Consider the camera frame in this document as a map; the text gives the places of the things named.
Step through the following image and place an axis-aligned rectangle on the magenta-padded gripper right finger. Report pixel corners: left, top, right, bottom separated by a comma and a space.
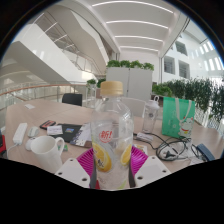
128, 145, 172, 189

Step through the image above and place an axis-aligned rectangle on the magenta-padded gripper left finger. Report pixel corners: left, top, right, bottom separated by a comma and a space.
54, 147, 98, 190

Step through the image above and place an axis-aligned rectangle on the clear lemon drink bottle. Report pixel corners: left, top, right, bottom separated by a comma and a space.
90, 80, 135, 191

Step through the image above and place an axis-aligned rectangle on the white ceramic mug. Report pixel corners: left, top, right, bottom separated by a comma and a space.
30, 135, 66, 174

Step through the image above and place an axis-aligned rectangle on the white charger block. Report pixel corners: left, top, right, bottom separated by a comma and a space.
136, 132, 154, 143

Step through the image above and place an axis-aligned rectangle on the printed brochure booklet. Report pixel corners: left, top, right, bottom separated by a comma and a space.
69, 122, 93, 148

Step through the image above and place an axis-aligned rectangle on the white business card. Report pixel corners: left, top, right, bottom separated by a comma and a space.
46, 125, 64, 136

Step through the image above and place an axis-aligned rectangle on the white computer mouse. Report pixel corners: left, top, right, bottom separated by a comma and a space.
25, 137, 38, 152

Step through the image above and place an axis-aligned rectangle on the black and red small box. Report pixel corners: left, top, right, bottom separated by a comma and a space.
39, 119, 57, 131

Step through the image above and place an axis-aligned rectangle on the clear shaker bottle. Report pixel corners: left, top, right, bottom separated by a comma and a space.
142, 95, 161, 134

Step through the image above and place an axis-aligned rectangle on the pale green computer mouse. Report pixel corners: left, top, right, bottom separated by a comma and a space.
27, 126, 40, 138

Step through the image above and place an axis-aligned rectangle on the green cat print tote bag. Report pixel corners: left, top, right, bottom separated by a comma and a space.
161, 96, 196, 139

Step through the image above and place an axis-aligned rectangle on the white power strip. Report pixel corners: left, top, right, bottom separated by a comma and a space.
12, 122, 29, 146

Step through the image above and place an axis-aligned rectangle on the black office chair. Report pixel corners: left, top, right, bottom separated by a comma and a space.
61, 92, 83, 107

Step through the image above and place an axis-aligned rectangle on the black and red case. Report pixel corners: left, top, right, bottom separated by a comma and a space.
0, 131, 7, 156

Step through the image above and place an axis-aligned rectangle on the green hedge plant row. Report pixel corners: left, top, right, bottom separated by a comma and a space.
152, 77, 224, 131

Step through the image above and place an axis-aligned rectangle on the white planter box with plants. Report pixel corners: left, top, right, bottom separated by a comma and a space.
105, 59, 155, 103

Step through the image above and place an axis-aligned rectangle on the black cable bundle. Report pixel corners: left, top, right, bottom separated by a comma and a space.
133, 132, 201, 163

